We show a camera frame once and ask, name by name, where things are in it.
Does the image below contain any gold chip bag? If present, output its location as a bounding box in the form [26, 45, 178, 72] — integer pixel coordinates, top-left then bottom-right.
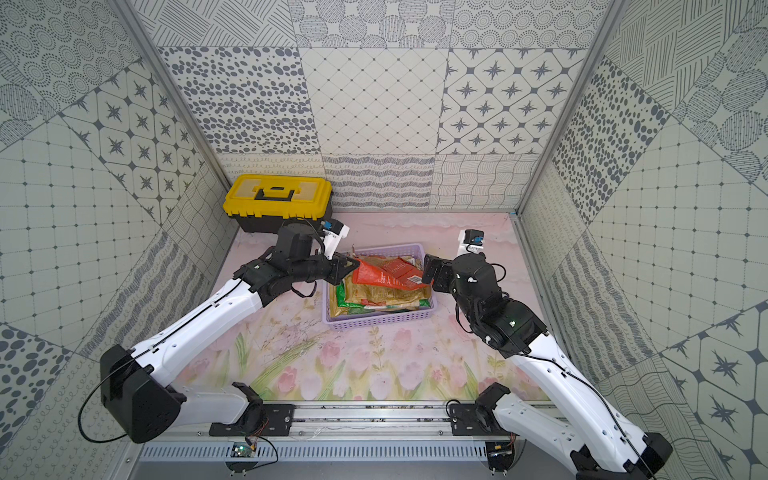
[328, 255, 432, 318]

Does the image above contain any aluminium mounting rail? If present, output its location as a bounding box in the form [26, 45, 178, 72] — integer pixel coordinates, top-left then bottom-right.
[139, 402, 564, 473]

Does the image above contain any green Chuba chip bag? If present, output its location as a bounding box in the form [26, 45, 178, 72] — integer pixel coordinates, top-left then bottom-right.
[332, 283, 432, 313]

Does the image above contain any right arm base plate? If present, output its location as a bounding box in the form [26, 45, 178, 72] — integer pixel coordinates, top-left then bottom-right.
[445, 399, 501, 436]

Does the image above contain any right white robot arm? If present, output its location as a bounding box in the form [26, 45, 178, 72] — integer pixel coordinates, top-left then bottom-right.
[422, 253, 673, 479]

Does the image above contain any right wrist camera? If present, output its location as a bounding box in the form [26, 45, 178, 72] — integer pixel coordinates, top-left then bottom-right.
[456, 229, 485, 256]

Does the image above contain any right circuit board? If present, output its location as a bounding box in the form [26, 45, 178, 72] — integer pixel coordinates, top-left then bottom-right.
[485, 441, 516, 474]

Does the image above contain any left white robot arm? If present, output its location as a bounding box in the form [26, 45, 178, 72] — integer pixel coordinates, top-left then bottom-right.
[93, 219, 360, 444]

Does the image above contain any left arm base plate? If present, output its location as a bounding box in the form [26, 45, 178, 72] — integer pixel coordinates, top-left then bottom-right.
[208, 404, 296, 437]

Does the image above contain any left green circuit board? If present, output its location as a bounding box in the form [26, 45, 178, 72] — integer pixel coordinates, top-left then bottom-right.
[231, 442, 254, 458]

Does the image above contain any yellow black toolbox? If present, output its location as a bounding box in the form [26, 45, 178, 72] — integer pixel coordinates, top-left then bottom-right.
[223, 174, 333, 233]

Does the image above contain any red chip bag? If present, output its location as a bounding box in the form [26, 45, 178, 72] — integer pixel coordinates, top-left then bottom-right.
[352, 256, 427, 292]

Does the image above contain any purple plastic basket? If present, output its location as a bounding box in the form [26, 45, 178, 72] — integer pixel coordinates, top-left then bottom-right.
[321, 243, 438, 331]

